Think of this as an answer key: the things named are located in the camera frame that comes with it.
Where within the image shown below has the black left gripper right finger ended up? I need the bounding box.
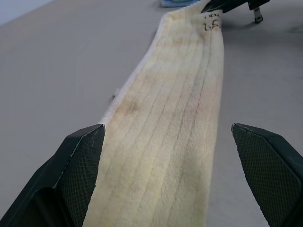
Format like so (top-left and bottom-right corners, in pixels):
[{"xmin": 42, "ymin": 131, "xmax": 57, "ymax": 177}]
[{"xmin": 231, "ymin": 122, "xmax": 303, "ymax": 227}]

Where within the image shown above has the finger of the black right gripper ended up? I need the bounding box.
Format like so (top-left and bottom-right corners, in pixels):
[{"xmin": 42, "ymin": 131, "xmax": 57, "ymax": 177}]
[{"xmin": 200, "ymin": 0, "xmax": 251, "ymax": 14}]

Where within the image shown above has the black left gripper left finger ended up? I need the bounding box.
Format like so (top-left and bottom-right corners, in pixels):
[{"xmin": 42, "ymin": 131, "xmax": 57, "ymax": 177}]
[{"xmin": 0, "ymin": 123, "xmax": 106, "ymax": 227}]

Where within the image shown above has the cream striped towel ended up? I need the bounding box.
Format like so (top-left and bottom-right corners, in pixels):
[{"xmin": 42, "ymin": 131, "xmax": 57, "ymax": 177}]
[{"xmin": 81, "ymin": 1, "xmax": 225, "ymax": 227}]

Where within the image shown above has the blue cloth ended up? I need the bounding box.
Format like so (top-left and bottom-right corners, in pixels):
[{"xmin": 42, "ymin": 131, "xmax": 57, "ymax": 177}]
[{"xmin": 159, "ymin": 0, "xmax": 197, "ymax": 8}]

